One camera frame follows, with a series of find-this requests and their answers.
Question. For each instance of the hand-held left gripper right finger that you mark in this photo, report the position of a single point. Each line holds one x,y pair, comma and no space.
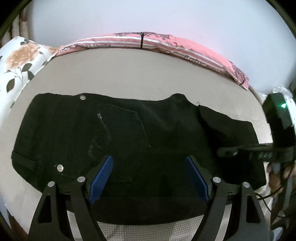
198,180

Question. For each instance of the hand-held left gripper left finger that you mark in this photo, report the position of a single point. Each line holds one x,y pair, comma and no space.
101,178

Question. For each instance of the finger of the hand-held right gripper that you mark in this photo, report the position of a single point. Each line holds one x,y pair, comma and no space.
231,151

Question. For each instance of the black pants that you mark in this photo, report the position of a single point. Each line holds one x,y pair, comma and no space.
138,129

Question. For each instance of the person's right hand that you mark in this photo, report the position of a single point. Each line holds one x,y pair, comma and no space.
275,180

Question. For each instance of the white crumpled cloth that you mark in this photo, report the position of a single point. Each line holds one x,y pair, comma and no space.
277,90

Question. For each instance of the pink striped pillow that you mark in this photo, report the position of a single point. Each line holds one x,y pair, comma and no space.
161,44

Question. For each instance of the white floral pillow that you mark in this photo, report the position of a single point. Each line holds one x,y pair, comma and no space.
18,60

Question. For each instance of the beige patterned curtain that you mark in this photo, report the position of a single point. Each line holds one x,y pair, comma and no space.
23,30

